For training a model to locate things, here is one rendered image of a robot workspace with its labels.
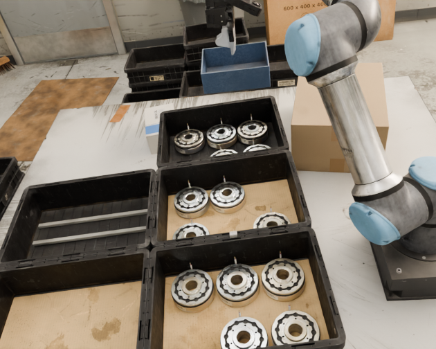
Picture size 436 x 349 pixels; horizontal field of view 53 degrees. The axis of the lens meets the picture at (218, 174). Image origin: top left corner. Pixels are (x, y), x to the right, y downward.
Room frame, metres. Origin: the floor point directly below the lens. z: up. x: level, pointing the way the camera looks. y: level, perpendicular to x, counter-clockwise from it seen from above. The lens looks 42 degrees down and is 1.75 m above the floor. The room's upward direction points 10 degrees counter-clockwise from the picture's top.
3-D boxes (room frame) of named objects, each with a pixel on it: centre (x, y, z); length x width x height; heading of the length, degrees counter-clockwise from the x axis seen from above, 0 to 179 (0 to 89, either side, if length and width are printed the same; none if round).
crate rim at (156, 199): (0.84, -0.01, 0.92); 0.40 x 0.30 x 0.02; 87
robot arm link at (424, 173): (0.69, -0.49, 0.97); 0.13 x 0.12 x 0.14; 110
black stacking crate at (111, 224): (0.86, 0.39, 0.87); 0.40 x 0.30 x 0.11; 87
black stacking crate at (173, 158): (1.14, -0.03, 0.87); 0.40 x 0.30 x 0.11; 87
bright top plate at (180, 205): (0.91, 0.09, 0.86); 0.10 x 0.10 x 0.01
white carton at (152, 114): (1.47, 0.19, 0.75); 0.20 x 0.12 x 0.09; 2
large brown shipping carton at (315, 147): (1.27, -0.47, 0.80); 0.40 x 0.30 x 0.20; 161
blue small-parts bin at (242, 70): (1.20, -0.11, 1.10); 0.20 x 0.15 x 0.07; 82
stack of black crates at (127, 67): (2.68, 0.26, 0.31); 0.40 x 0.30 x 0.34; 81
